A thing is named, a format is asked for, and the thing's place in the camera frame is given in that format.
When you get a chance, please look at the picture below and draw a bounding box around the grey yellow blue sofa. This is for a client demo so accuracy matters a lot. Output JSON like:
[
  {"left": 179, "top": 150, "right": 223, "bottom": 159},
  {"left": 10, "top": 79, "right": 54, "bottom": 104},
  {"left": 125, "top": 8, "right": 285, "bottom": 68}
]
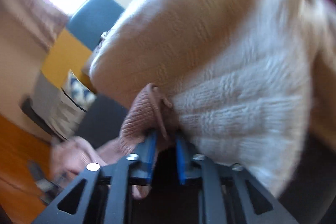
[{"left": 34, "top": 0, "right": 127, "bottom": 136}]

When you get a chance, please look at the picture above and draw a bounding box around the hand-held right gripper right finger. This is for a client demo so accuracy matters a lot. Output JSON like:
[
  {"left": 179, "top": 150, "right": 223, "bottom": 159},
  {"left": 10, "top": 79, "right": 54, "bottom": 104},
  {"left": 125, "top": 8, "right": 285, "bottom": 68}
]
[{"left": 175, "top": 132, "right": 300, "bottom": 224}]

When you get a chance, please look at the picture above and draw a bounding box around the tiger print cushion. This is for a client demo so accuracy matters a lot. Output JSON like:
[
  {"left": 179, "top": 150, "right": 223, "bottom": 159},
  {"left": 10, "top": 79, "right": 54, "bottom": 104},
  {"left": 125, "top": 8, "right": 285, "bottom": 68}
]
[{"left": 52, "top": 69, "right": 98, "bottom": 141}]

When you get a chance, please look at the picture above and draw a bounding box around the black rolled mat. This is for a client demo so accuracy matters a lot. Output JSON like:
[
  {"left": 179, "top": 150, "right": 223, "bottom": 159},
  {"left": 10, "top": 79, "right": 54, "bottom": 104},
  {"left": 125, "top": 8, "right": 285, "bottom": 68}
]
[{"left": 21, "top": 97, "right": 54, "bottom": 133}]

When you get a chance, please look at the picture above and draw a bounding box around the cream knit sweater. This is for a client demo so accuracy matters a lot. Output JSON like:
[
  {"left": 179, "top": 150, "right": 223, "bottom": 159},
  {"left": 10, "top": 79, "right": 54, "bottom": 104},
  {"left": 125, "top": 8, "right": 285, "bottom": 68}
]
[{"left": 89, "top": 0, "right": 336, "bottom": 199}]

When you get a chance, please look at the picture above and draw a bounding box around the wooden panel wardrobe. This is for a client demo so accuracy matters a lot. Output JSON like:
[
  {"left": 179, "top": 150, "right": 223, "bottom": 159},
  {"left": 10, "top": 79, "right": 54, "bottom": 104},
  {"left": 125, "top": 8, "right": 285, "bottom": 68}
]
[{"left": 0, "top": 114, "right": 65, "bottom": 215}]

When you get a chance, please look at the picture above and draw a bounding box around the pink knit sweater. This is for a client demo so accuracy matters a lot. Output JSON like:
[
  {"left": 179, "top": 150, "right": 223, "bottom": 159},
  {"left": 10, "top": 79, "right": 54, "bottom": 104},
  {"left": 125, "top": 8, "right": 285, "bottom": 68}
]
[{"left": 50, "top": 83, "right": 184, "bottom": 199}]

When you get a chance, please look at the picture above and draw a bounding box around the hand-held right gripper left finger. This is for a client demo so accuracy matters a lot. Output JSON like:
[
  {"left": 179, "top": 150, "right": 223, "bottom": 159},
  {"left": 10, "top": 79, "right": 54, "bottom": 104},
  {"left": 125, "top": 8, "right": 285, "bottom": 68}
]
[{"left": 31, "top": 131, "right": 158, "bottom": 224}]

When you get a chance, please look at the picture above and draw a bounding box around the pink curtain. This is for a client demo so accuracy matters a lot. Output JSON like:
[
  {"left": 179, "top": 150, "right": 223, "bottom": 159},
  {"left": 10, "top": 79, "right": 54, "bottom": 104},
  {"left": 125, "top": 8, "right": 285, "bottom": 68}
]
[{"left": 0, "top": 0, "right": 69, "bottom": 52}]

